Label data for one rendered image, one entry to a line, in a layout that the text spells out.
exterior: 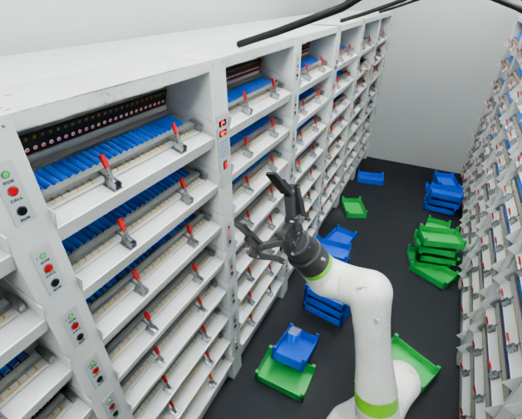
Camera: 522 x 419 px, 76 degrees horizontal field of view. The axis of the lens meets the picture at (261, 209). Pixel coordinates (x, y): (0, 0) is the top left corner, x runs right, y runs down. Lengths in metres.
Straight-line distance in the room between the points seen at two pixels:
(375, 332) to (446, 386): 1.57
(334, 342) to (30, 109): 2.10
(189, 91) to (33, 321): 0.79
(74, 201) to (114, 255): 0.20
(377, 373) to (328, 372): 1.30
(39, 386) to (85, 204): 0.45
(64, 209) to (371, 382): 0.86
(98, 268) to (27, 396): 0.32
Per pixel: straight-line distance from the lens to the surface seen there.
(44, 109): 0.78
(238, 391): 2.19
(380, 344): 0.94
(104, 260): 1.00
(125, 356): 1.25
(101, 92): 0.85
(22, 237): 0.81
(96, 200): 0.90
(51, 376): 1.06
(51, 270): 0.86
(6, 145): 0.75
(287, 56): 1.78
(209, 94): 1.17
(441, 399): 2.39
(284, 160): 1.92
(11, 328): 0.93
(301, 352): 2.26
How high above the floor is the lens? 1.92
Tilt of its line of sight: 33 degrees down
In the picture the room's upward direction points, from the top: straight up
